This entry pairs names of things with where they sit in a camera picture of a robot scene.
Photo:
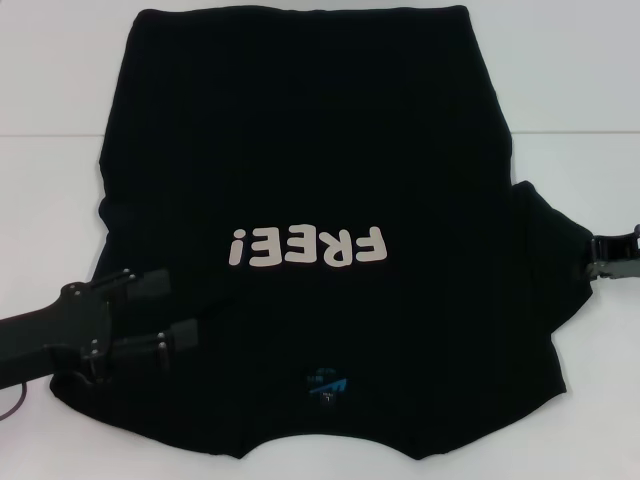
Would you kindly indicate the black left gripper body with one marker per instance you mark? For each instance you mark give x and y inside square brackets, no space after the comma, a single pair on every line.
[55,335]

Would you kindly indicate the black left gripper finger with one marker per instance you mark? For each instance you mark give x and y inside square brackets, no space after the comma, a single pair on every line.
[182,335]
[150,282]

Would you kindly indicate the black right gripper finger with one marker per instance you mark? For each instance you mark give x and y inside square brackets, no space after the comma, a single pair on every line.
[599,249]

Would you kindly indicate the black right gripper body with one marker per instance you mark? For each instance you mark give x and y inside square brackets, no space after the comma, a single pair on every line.
[625,245]

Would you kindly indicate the black shirt with FREE print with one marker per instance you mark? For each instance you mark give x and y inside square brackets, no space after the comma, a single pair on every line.
[300,150]

